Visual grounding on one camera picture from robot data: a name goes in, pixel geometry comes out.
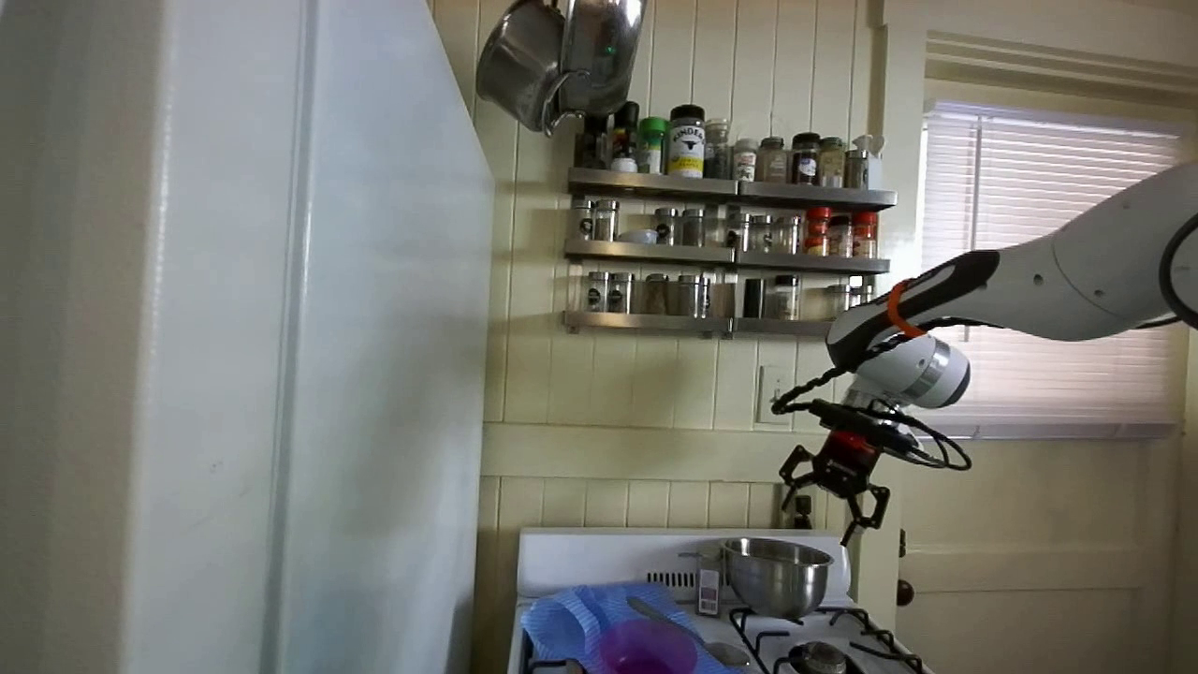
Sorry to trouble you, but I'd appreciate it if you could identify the hanging steel pan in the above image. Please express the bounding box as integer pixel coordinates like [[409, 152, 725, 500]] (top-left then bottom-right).
[[556, 0, 652, 122]]

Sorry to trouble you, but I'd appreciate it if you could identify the white window blind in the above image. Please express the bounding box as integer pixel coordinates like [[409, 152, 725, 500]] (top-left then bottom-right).
[[918, 106, 1188, 435]]

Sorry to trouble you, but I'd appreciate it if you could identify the glass shaker steel cap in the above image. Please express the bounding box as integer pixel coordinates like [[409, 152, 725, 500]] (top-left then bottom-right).
[[691, 561, 725, 616]]

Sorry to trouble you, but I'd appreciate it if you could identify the black gripper red accent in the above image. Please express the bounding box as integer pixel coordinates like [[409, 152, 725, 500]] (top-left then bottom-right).
[[776, 419, 896, 547]]

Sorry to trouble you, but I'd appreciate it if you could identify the hanging steel pot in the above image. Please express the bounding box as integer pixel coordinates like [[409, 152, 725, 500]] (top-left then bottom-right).
[[471, 0, 591, 134]]

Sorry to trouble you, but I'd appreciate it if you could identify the dark bottle white label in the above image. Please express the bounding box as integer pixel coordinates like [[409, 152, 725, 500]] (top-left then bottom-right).
[[607, 99, 642, 177]]

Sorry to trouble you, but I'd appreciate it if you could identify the white window frame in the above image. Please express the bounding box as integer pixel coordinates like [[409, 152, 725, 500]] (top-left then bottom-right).
[[872, 26, 1198, 444]]

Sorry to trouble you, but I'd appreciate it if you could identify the purple plastic cup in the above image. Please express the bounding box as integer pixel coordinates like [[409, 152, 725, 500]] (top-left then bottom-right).
[[595, 616, 704, 674]]

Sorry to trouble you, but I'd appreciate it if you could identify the gas stove burner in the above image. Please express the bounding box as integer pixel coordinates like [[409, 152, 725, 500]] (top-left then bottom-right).
[[785, 636, 863, 674]]

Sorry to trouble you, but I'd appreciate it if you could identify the orange strap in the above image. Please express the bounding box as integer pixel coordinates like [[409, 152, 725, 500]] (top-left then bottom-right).
[[885, 282, 928, 345]]

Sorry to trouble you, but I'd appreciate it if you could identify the stainless steel bowl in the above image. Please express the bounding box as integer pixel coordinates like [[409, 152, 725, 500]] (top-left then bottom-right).
[[717, 535, 833, 616]]

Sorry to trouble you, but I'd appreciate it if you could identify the blue checked cloth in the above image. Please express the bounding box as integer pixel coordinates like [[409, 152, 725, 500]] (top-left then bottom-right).
[[520, 581, 753, 674]]

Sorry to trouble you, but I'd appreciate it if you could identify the black spice bottle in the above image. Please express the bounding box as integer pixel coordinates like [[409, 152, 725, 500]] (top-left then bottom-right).
[[578, 111, 612, 171]]

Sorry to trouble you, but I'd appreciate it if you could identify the white panel door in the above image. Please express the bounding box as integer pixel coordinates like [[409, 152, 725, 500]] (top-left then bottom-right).
[[891, 435, 1188, 674]]

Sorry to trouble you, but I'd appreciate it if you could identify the steel wall spice rack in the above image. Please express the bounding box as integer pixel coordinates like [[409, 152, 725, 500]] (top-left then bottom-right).
[[556, 163, 898, 340]]

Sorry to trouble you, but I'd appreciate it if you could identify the black lid spice jar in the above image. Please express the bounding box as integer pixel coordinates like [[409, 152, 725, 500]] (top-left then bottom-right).
[[790, 132, 826, 191]]

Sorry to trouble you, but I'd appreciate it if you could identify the green lid spice jar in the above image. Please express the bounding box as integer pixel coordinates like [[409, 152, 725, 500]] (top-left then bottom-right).
[[636, 117, 672, 177]]

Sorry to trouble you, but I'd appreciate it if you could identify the white spice jar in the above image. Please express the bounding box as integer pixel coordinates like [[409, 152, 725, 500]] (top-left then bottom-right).
[[762, 273, 802, 327]]

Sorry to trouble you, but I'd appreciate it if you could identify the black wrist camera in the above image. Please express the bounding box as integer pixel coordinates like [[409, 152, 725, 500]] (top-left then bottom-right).
[[808, 393, 906, 435]]

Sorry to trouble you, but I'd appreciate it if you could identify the black stove grate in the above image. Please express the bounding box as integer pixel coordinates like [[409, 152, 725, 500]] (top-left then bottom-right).
[[725, 602, 928, 674]]

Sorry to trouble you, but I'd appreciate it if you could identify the white refrigerator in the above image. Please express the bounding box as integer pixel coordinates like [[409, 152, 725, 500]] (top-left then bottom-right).
[[0, 0, 496, 674]]

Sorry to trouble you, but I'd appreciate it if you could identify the red spice jar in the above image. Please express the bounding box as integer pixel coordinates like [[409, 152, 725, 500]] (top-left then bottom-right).
[[802, 202, 833, 257], [850, 205, 885, 262]]

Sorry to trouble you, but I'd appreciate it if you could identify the large jar yellow label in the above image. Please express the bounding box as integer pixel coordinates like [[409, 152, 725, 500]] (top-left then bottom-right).
[[667, 99, 712, 179]]

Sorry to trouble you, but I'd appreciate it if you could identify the white gas stove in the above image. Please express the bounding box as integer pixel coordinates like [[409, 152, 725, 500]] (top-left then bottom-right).
[[505, 523, 932, 674]]

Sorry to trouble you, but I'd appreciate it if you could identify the black cable bundle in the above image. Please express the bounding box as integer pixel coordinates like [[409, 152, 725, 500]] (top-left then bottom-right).
[[766, 357, 978, 480]]

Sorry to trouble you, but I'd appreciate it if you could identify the white wall outlet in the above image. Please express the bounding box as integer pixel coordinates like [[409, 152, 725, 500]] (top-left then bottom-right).
[[753, 363, 798, 426]]

